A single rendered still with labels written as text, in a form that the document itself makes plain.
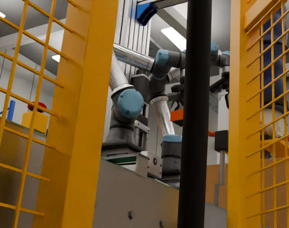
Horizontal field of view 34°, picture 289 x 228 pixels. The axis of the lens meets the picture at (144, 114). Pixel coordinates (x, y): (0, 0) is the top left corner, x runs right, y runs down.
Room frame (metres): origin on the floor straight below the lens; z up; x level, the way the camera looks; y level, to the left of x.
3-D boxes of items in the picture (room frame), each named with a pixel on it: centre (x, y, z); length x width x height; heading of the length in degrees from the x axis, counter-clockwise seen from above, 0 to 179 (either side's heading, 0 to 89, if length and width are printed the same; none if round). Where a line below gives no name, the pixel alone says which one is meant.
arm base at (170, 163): (2.56, -0.17, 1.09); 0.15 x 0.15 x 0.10
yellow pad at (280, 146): (2.05, -0.64, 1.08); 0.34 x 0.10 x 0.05; 141
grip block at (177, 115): (2.05, -0.18, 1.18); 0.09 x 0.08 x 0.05; 51
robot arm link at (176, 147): (2.56, -0.17, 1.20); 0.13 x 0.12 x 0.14; 173
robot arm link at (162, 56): (2.06, -0.09, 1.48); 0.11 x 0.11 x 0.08; 12
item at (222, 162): (1.01, -0.18, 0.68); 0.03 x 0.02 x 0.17; 52
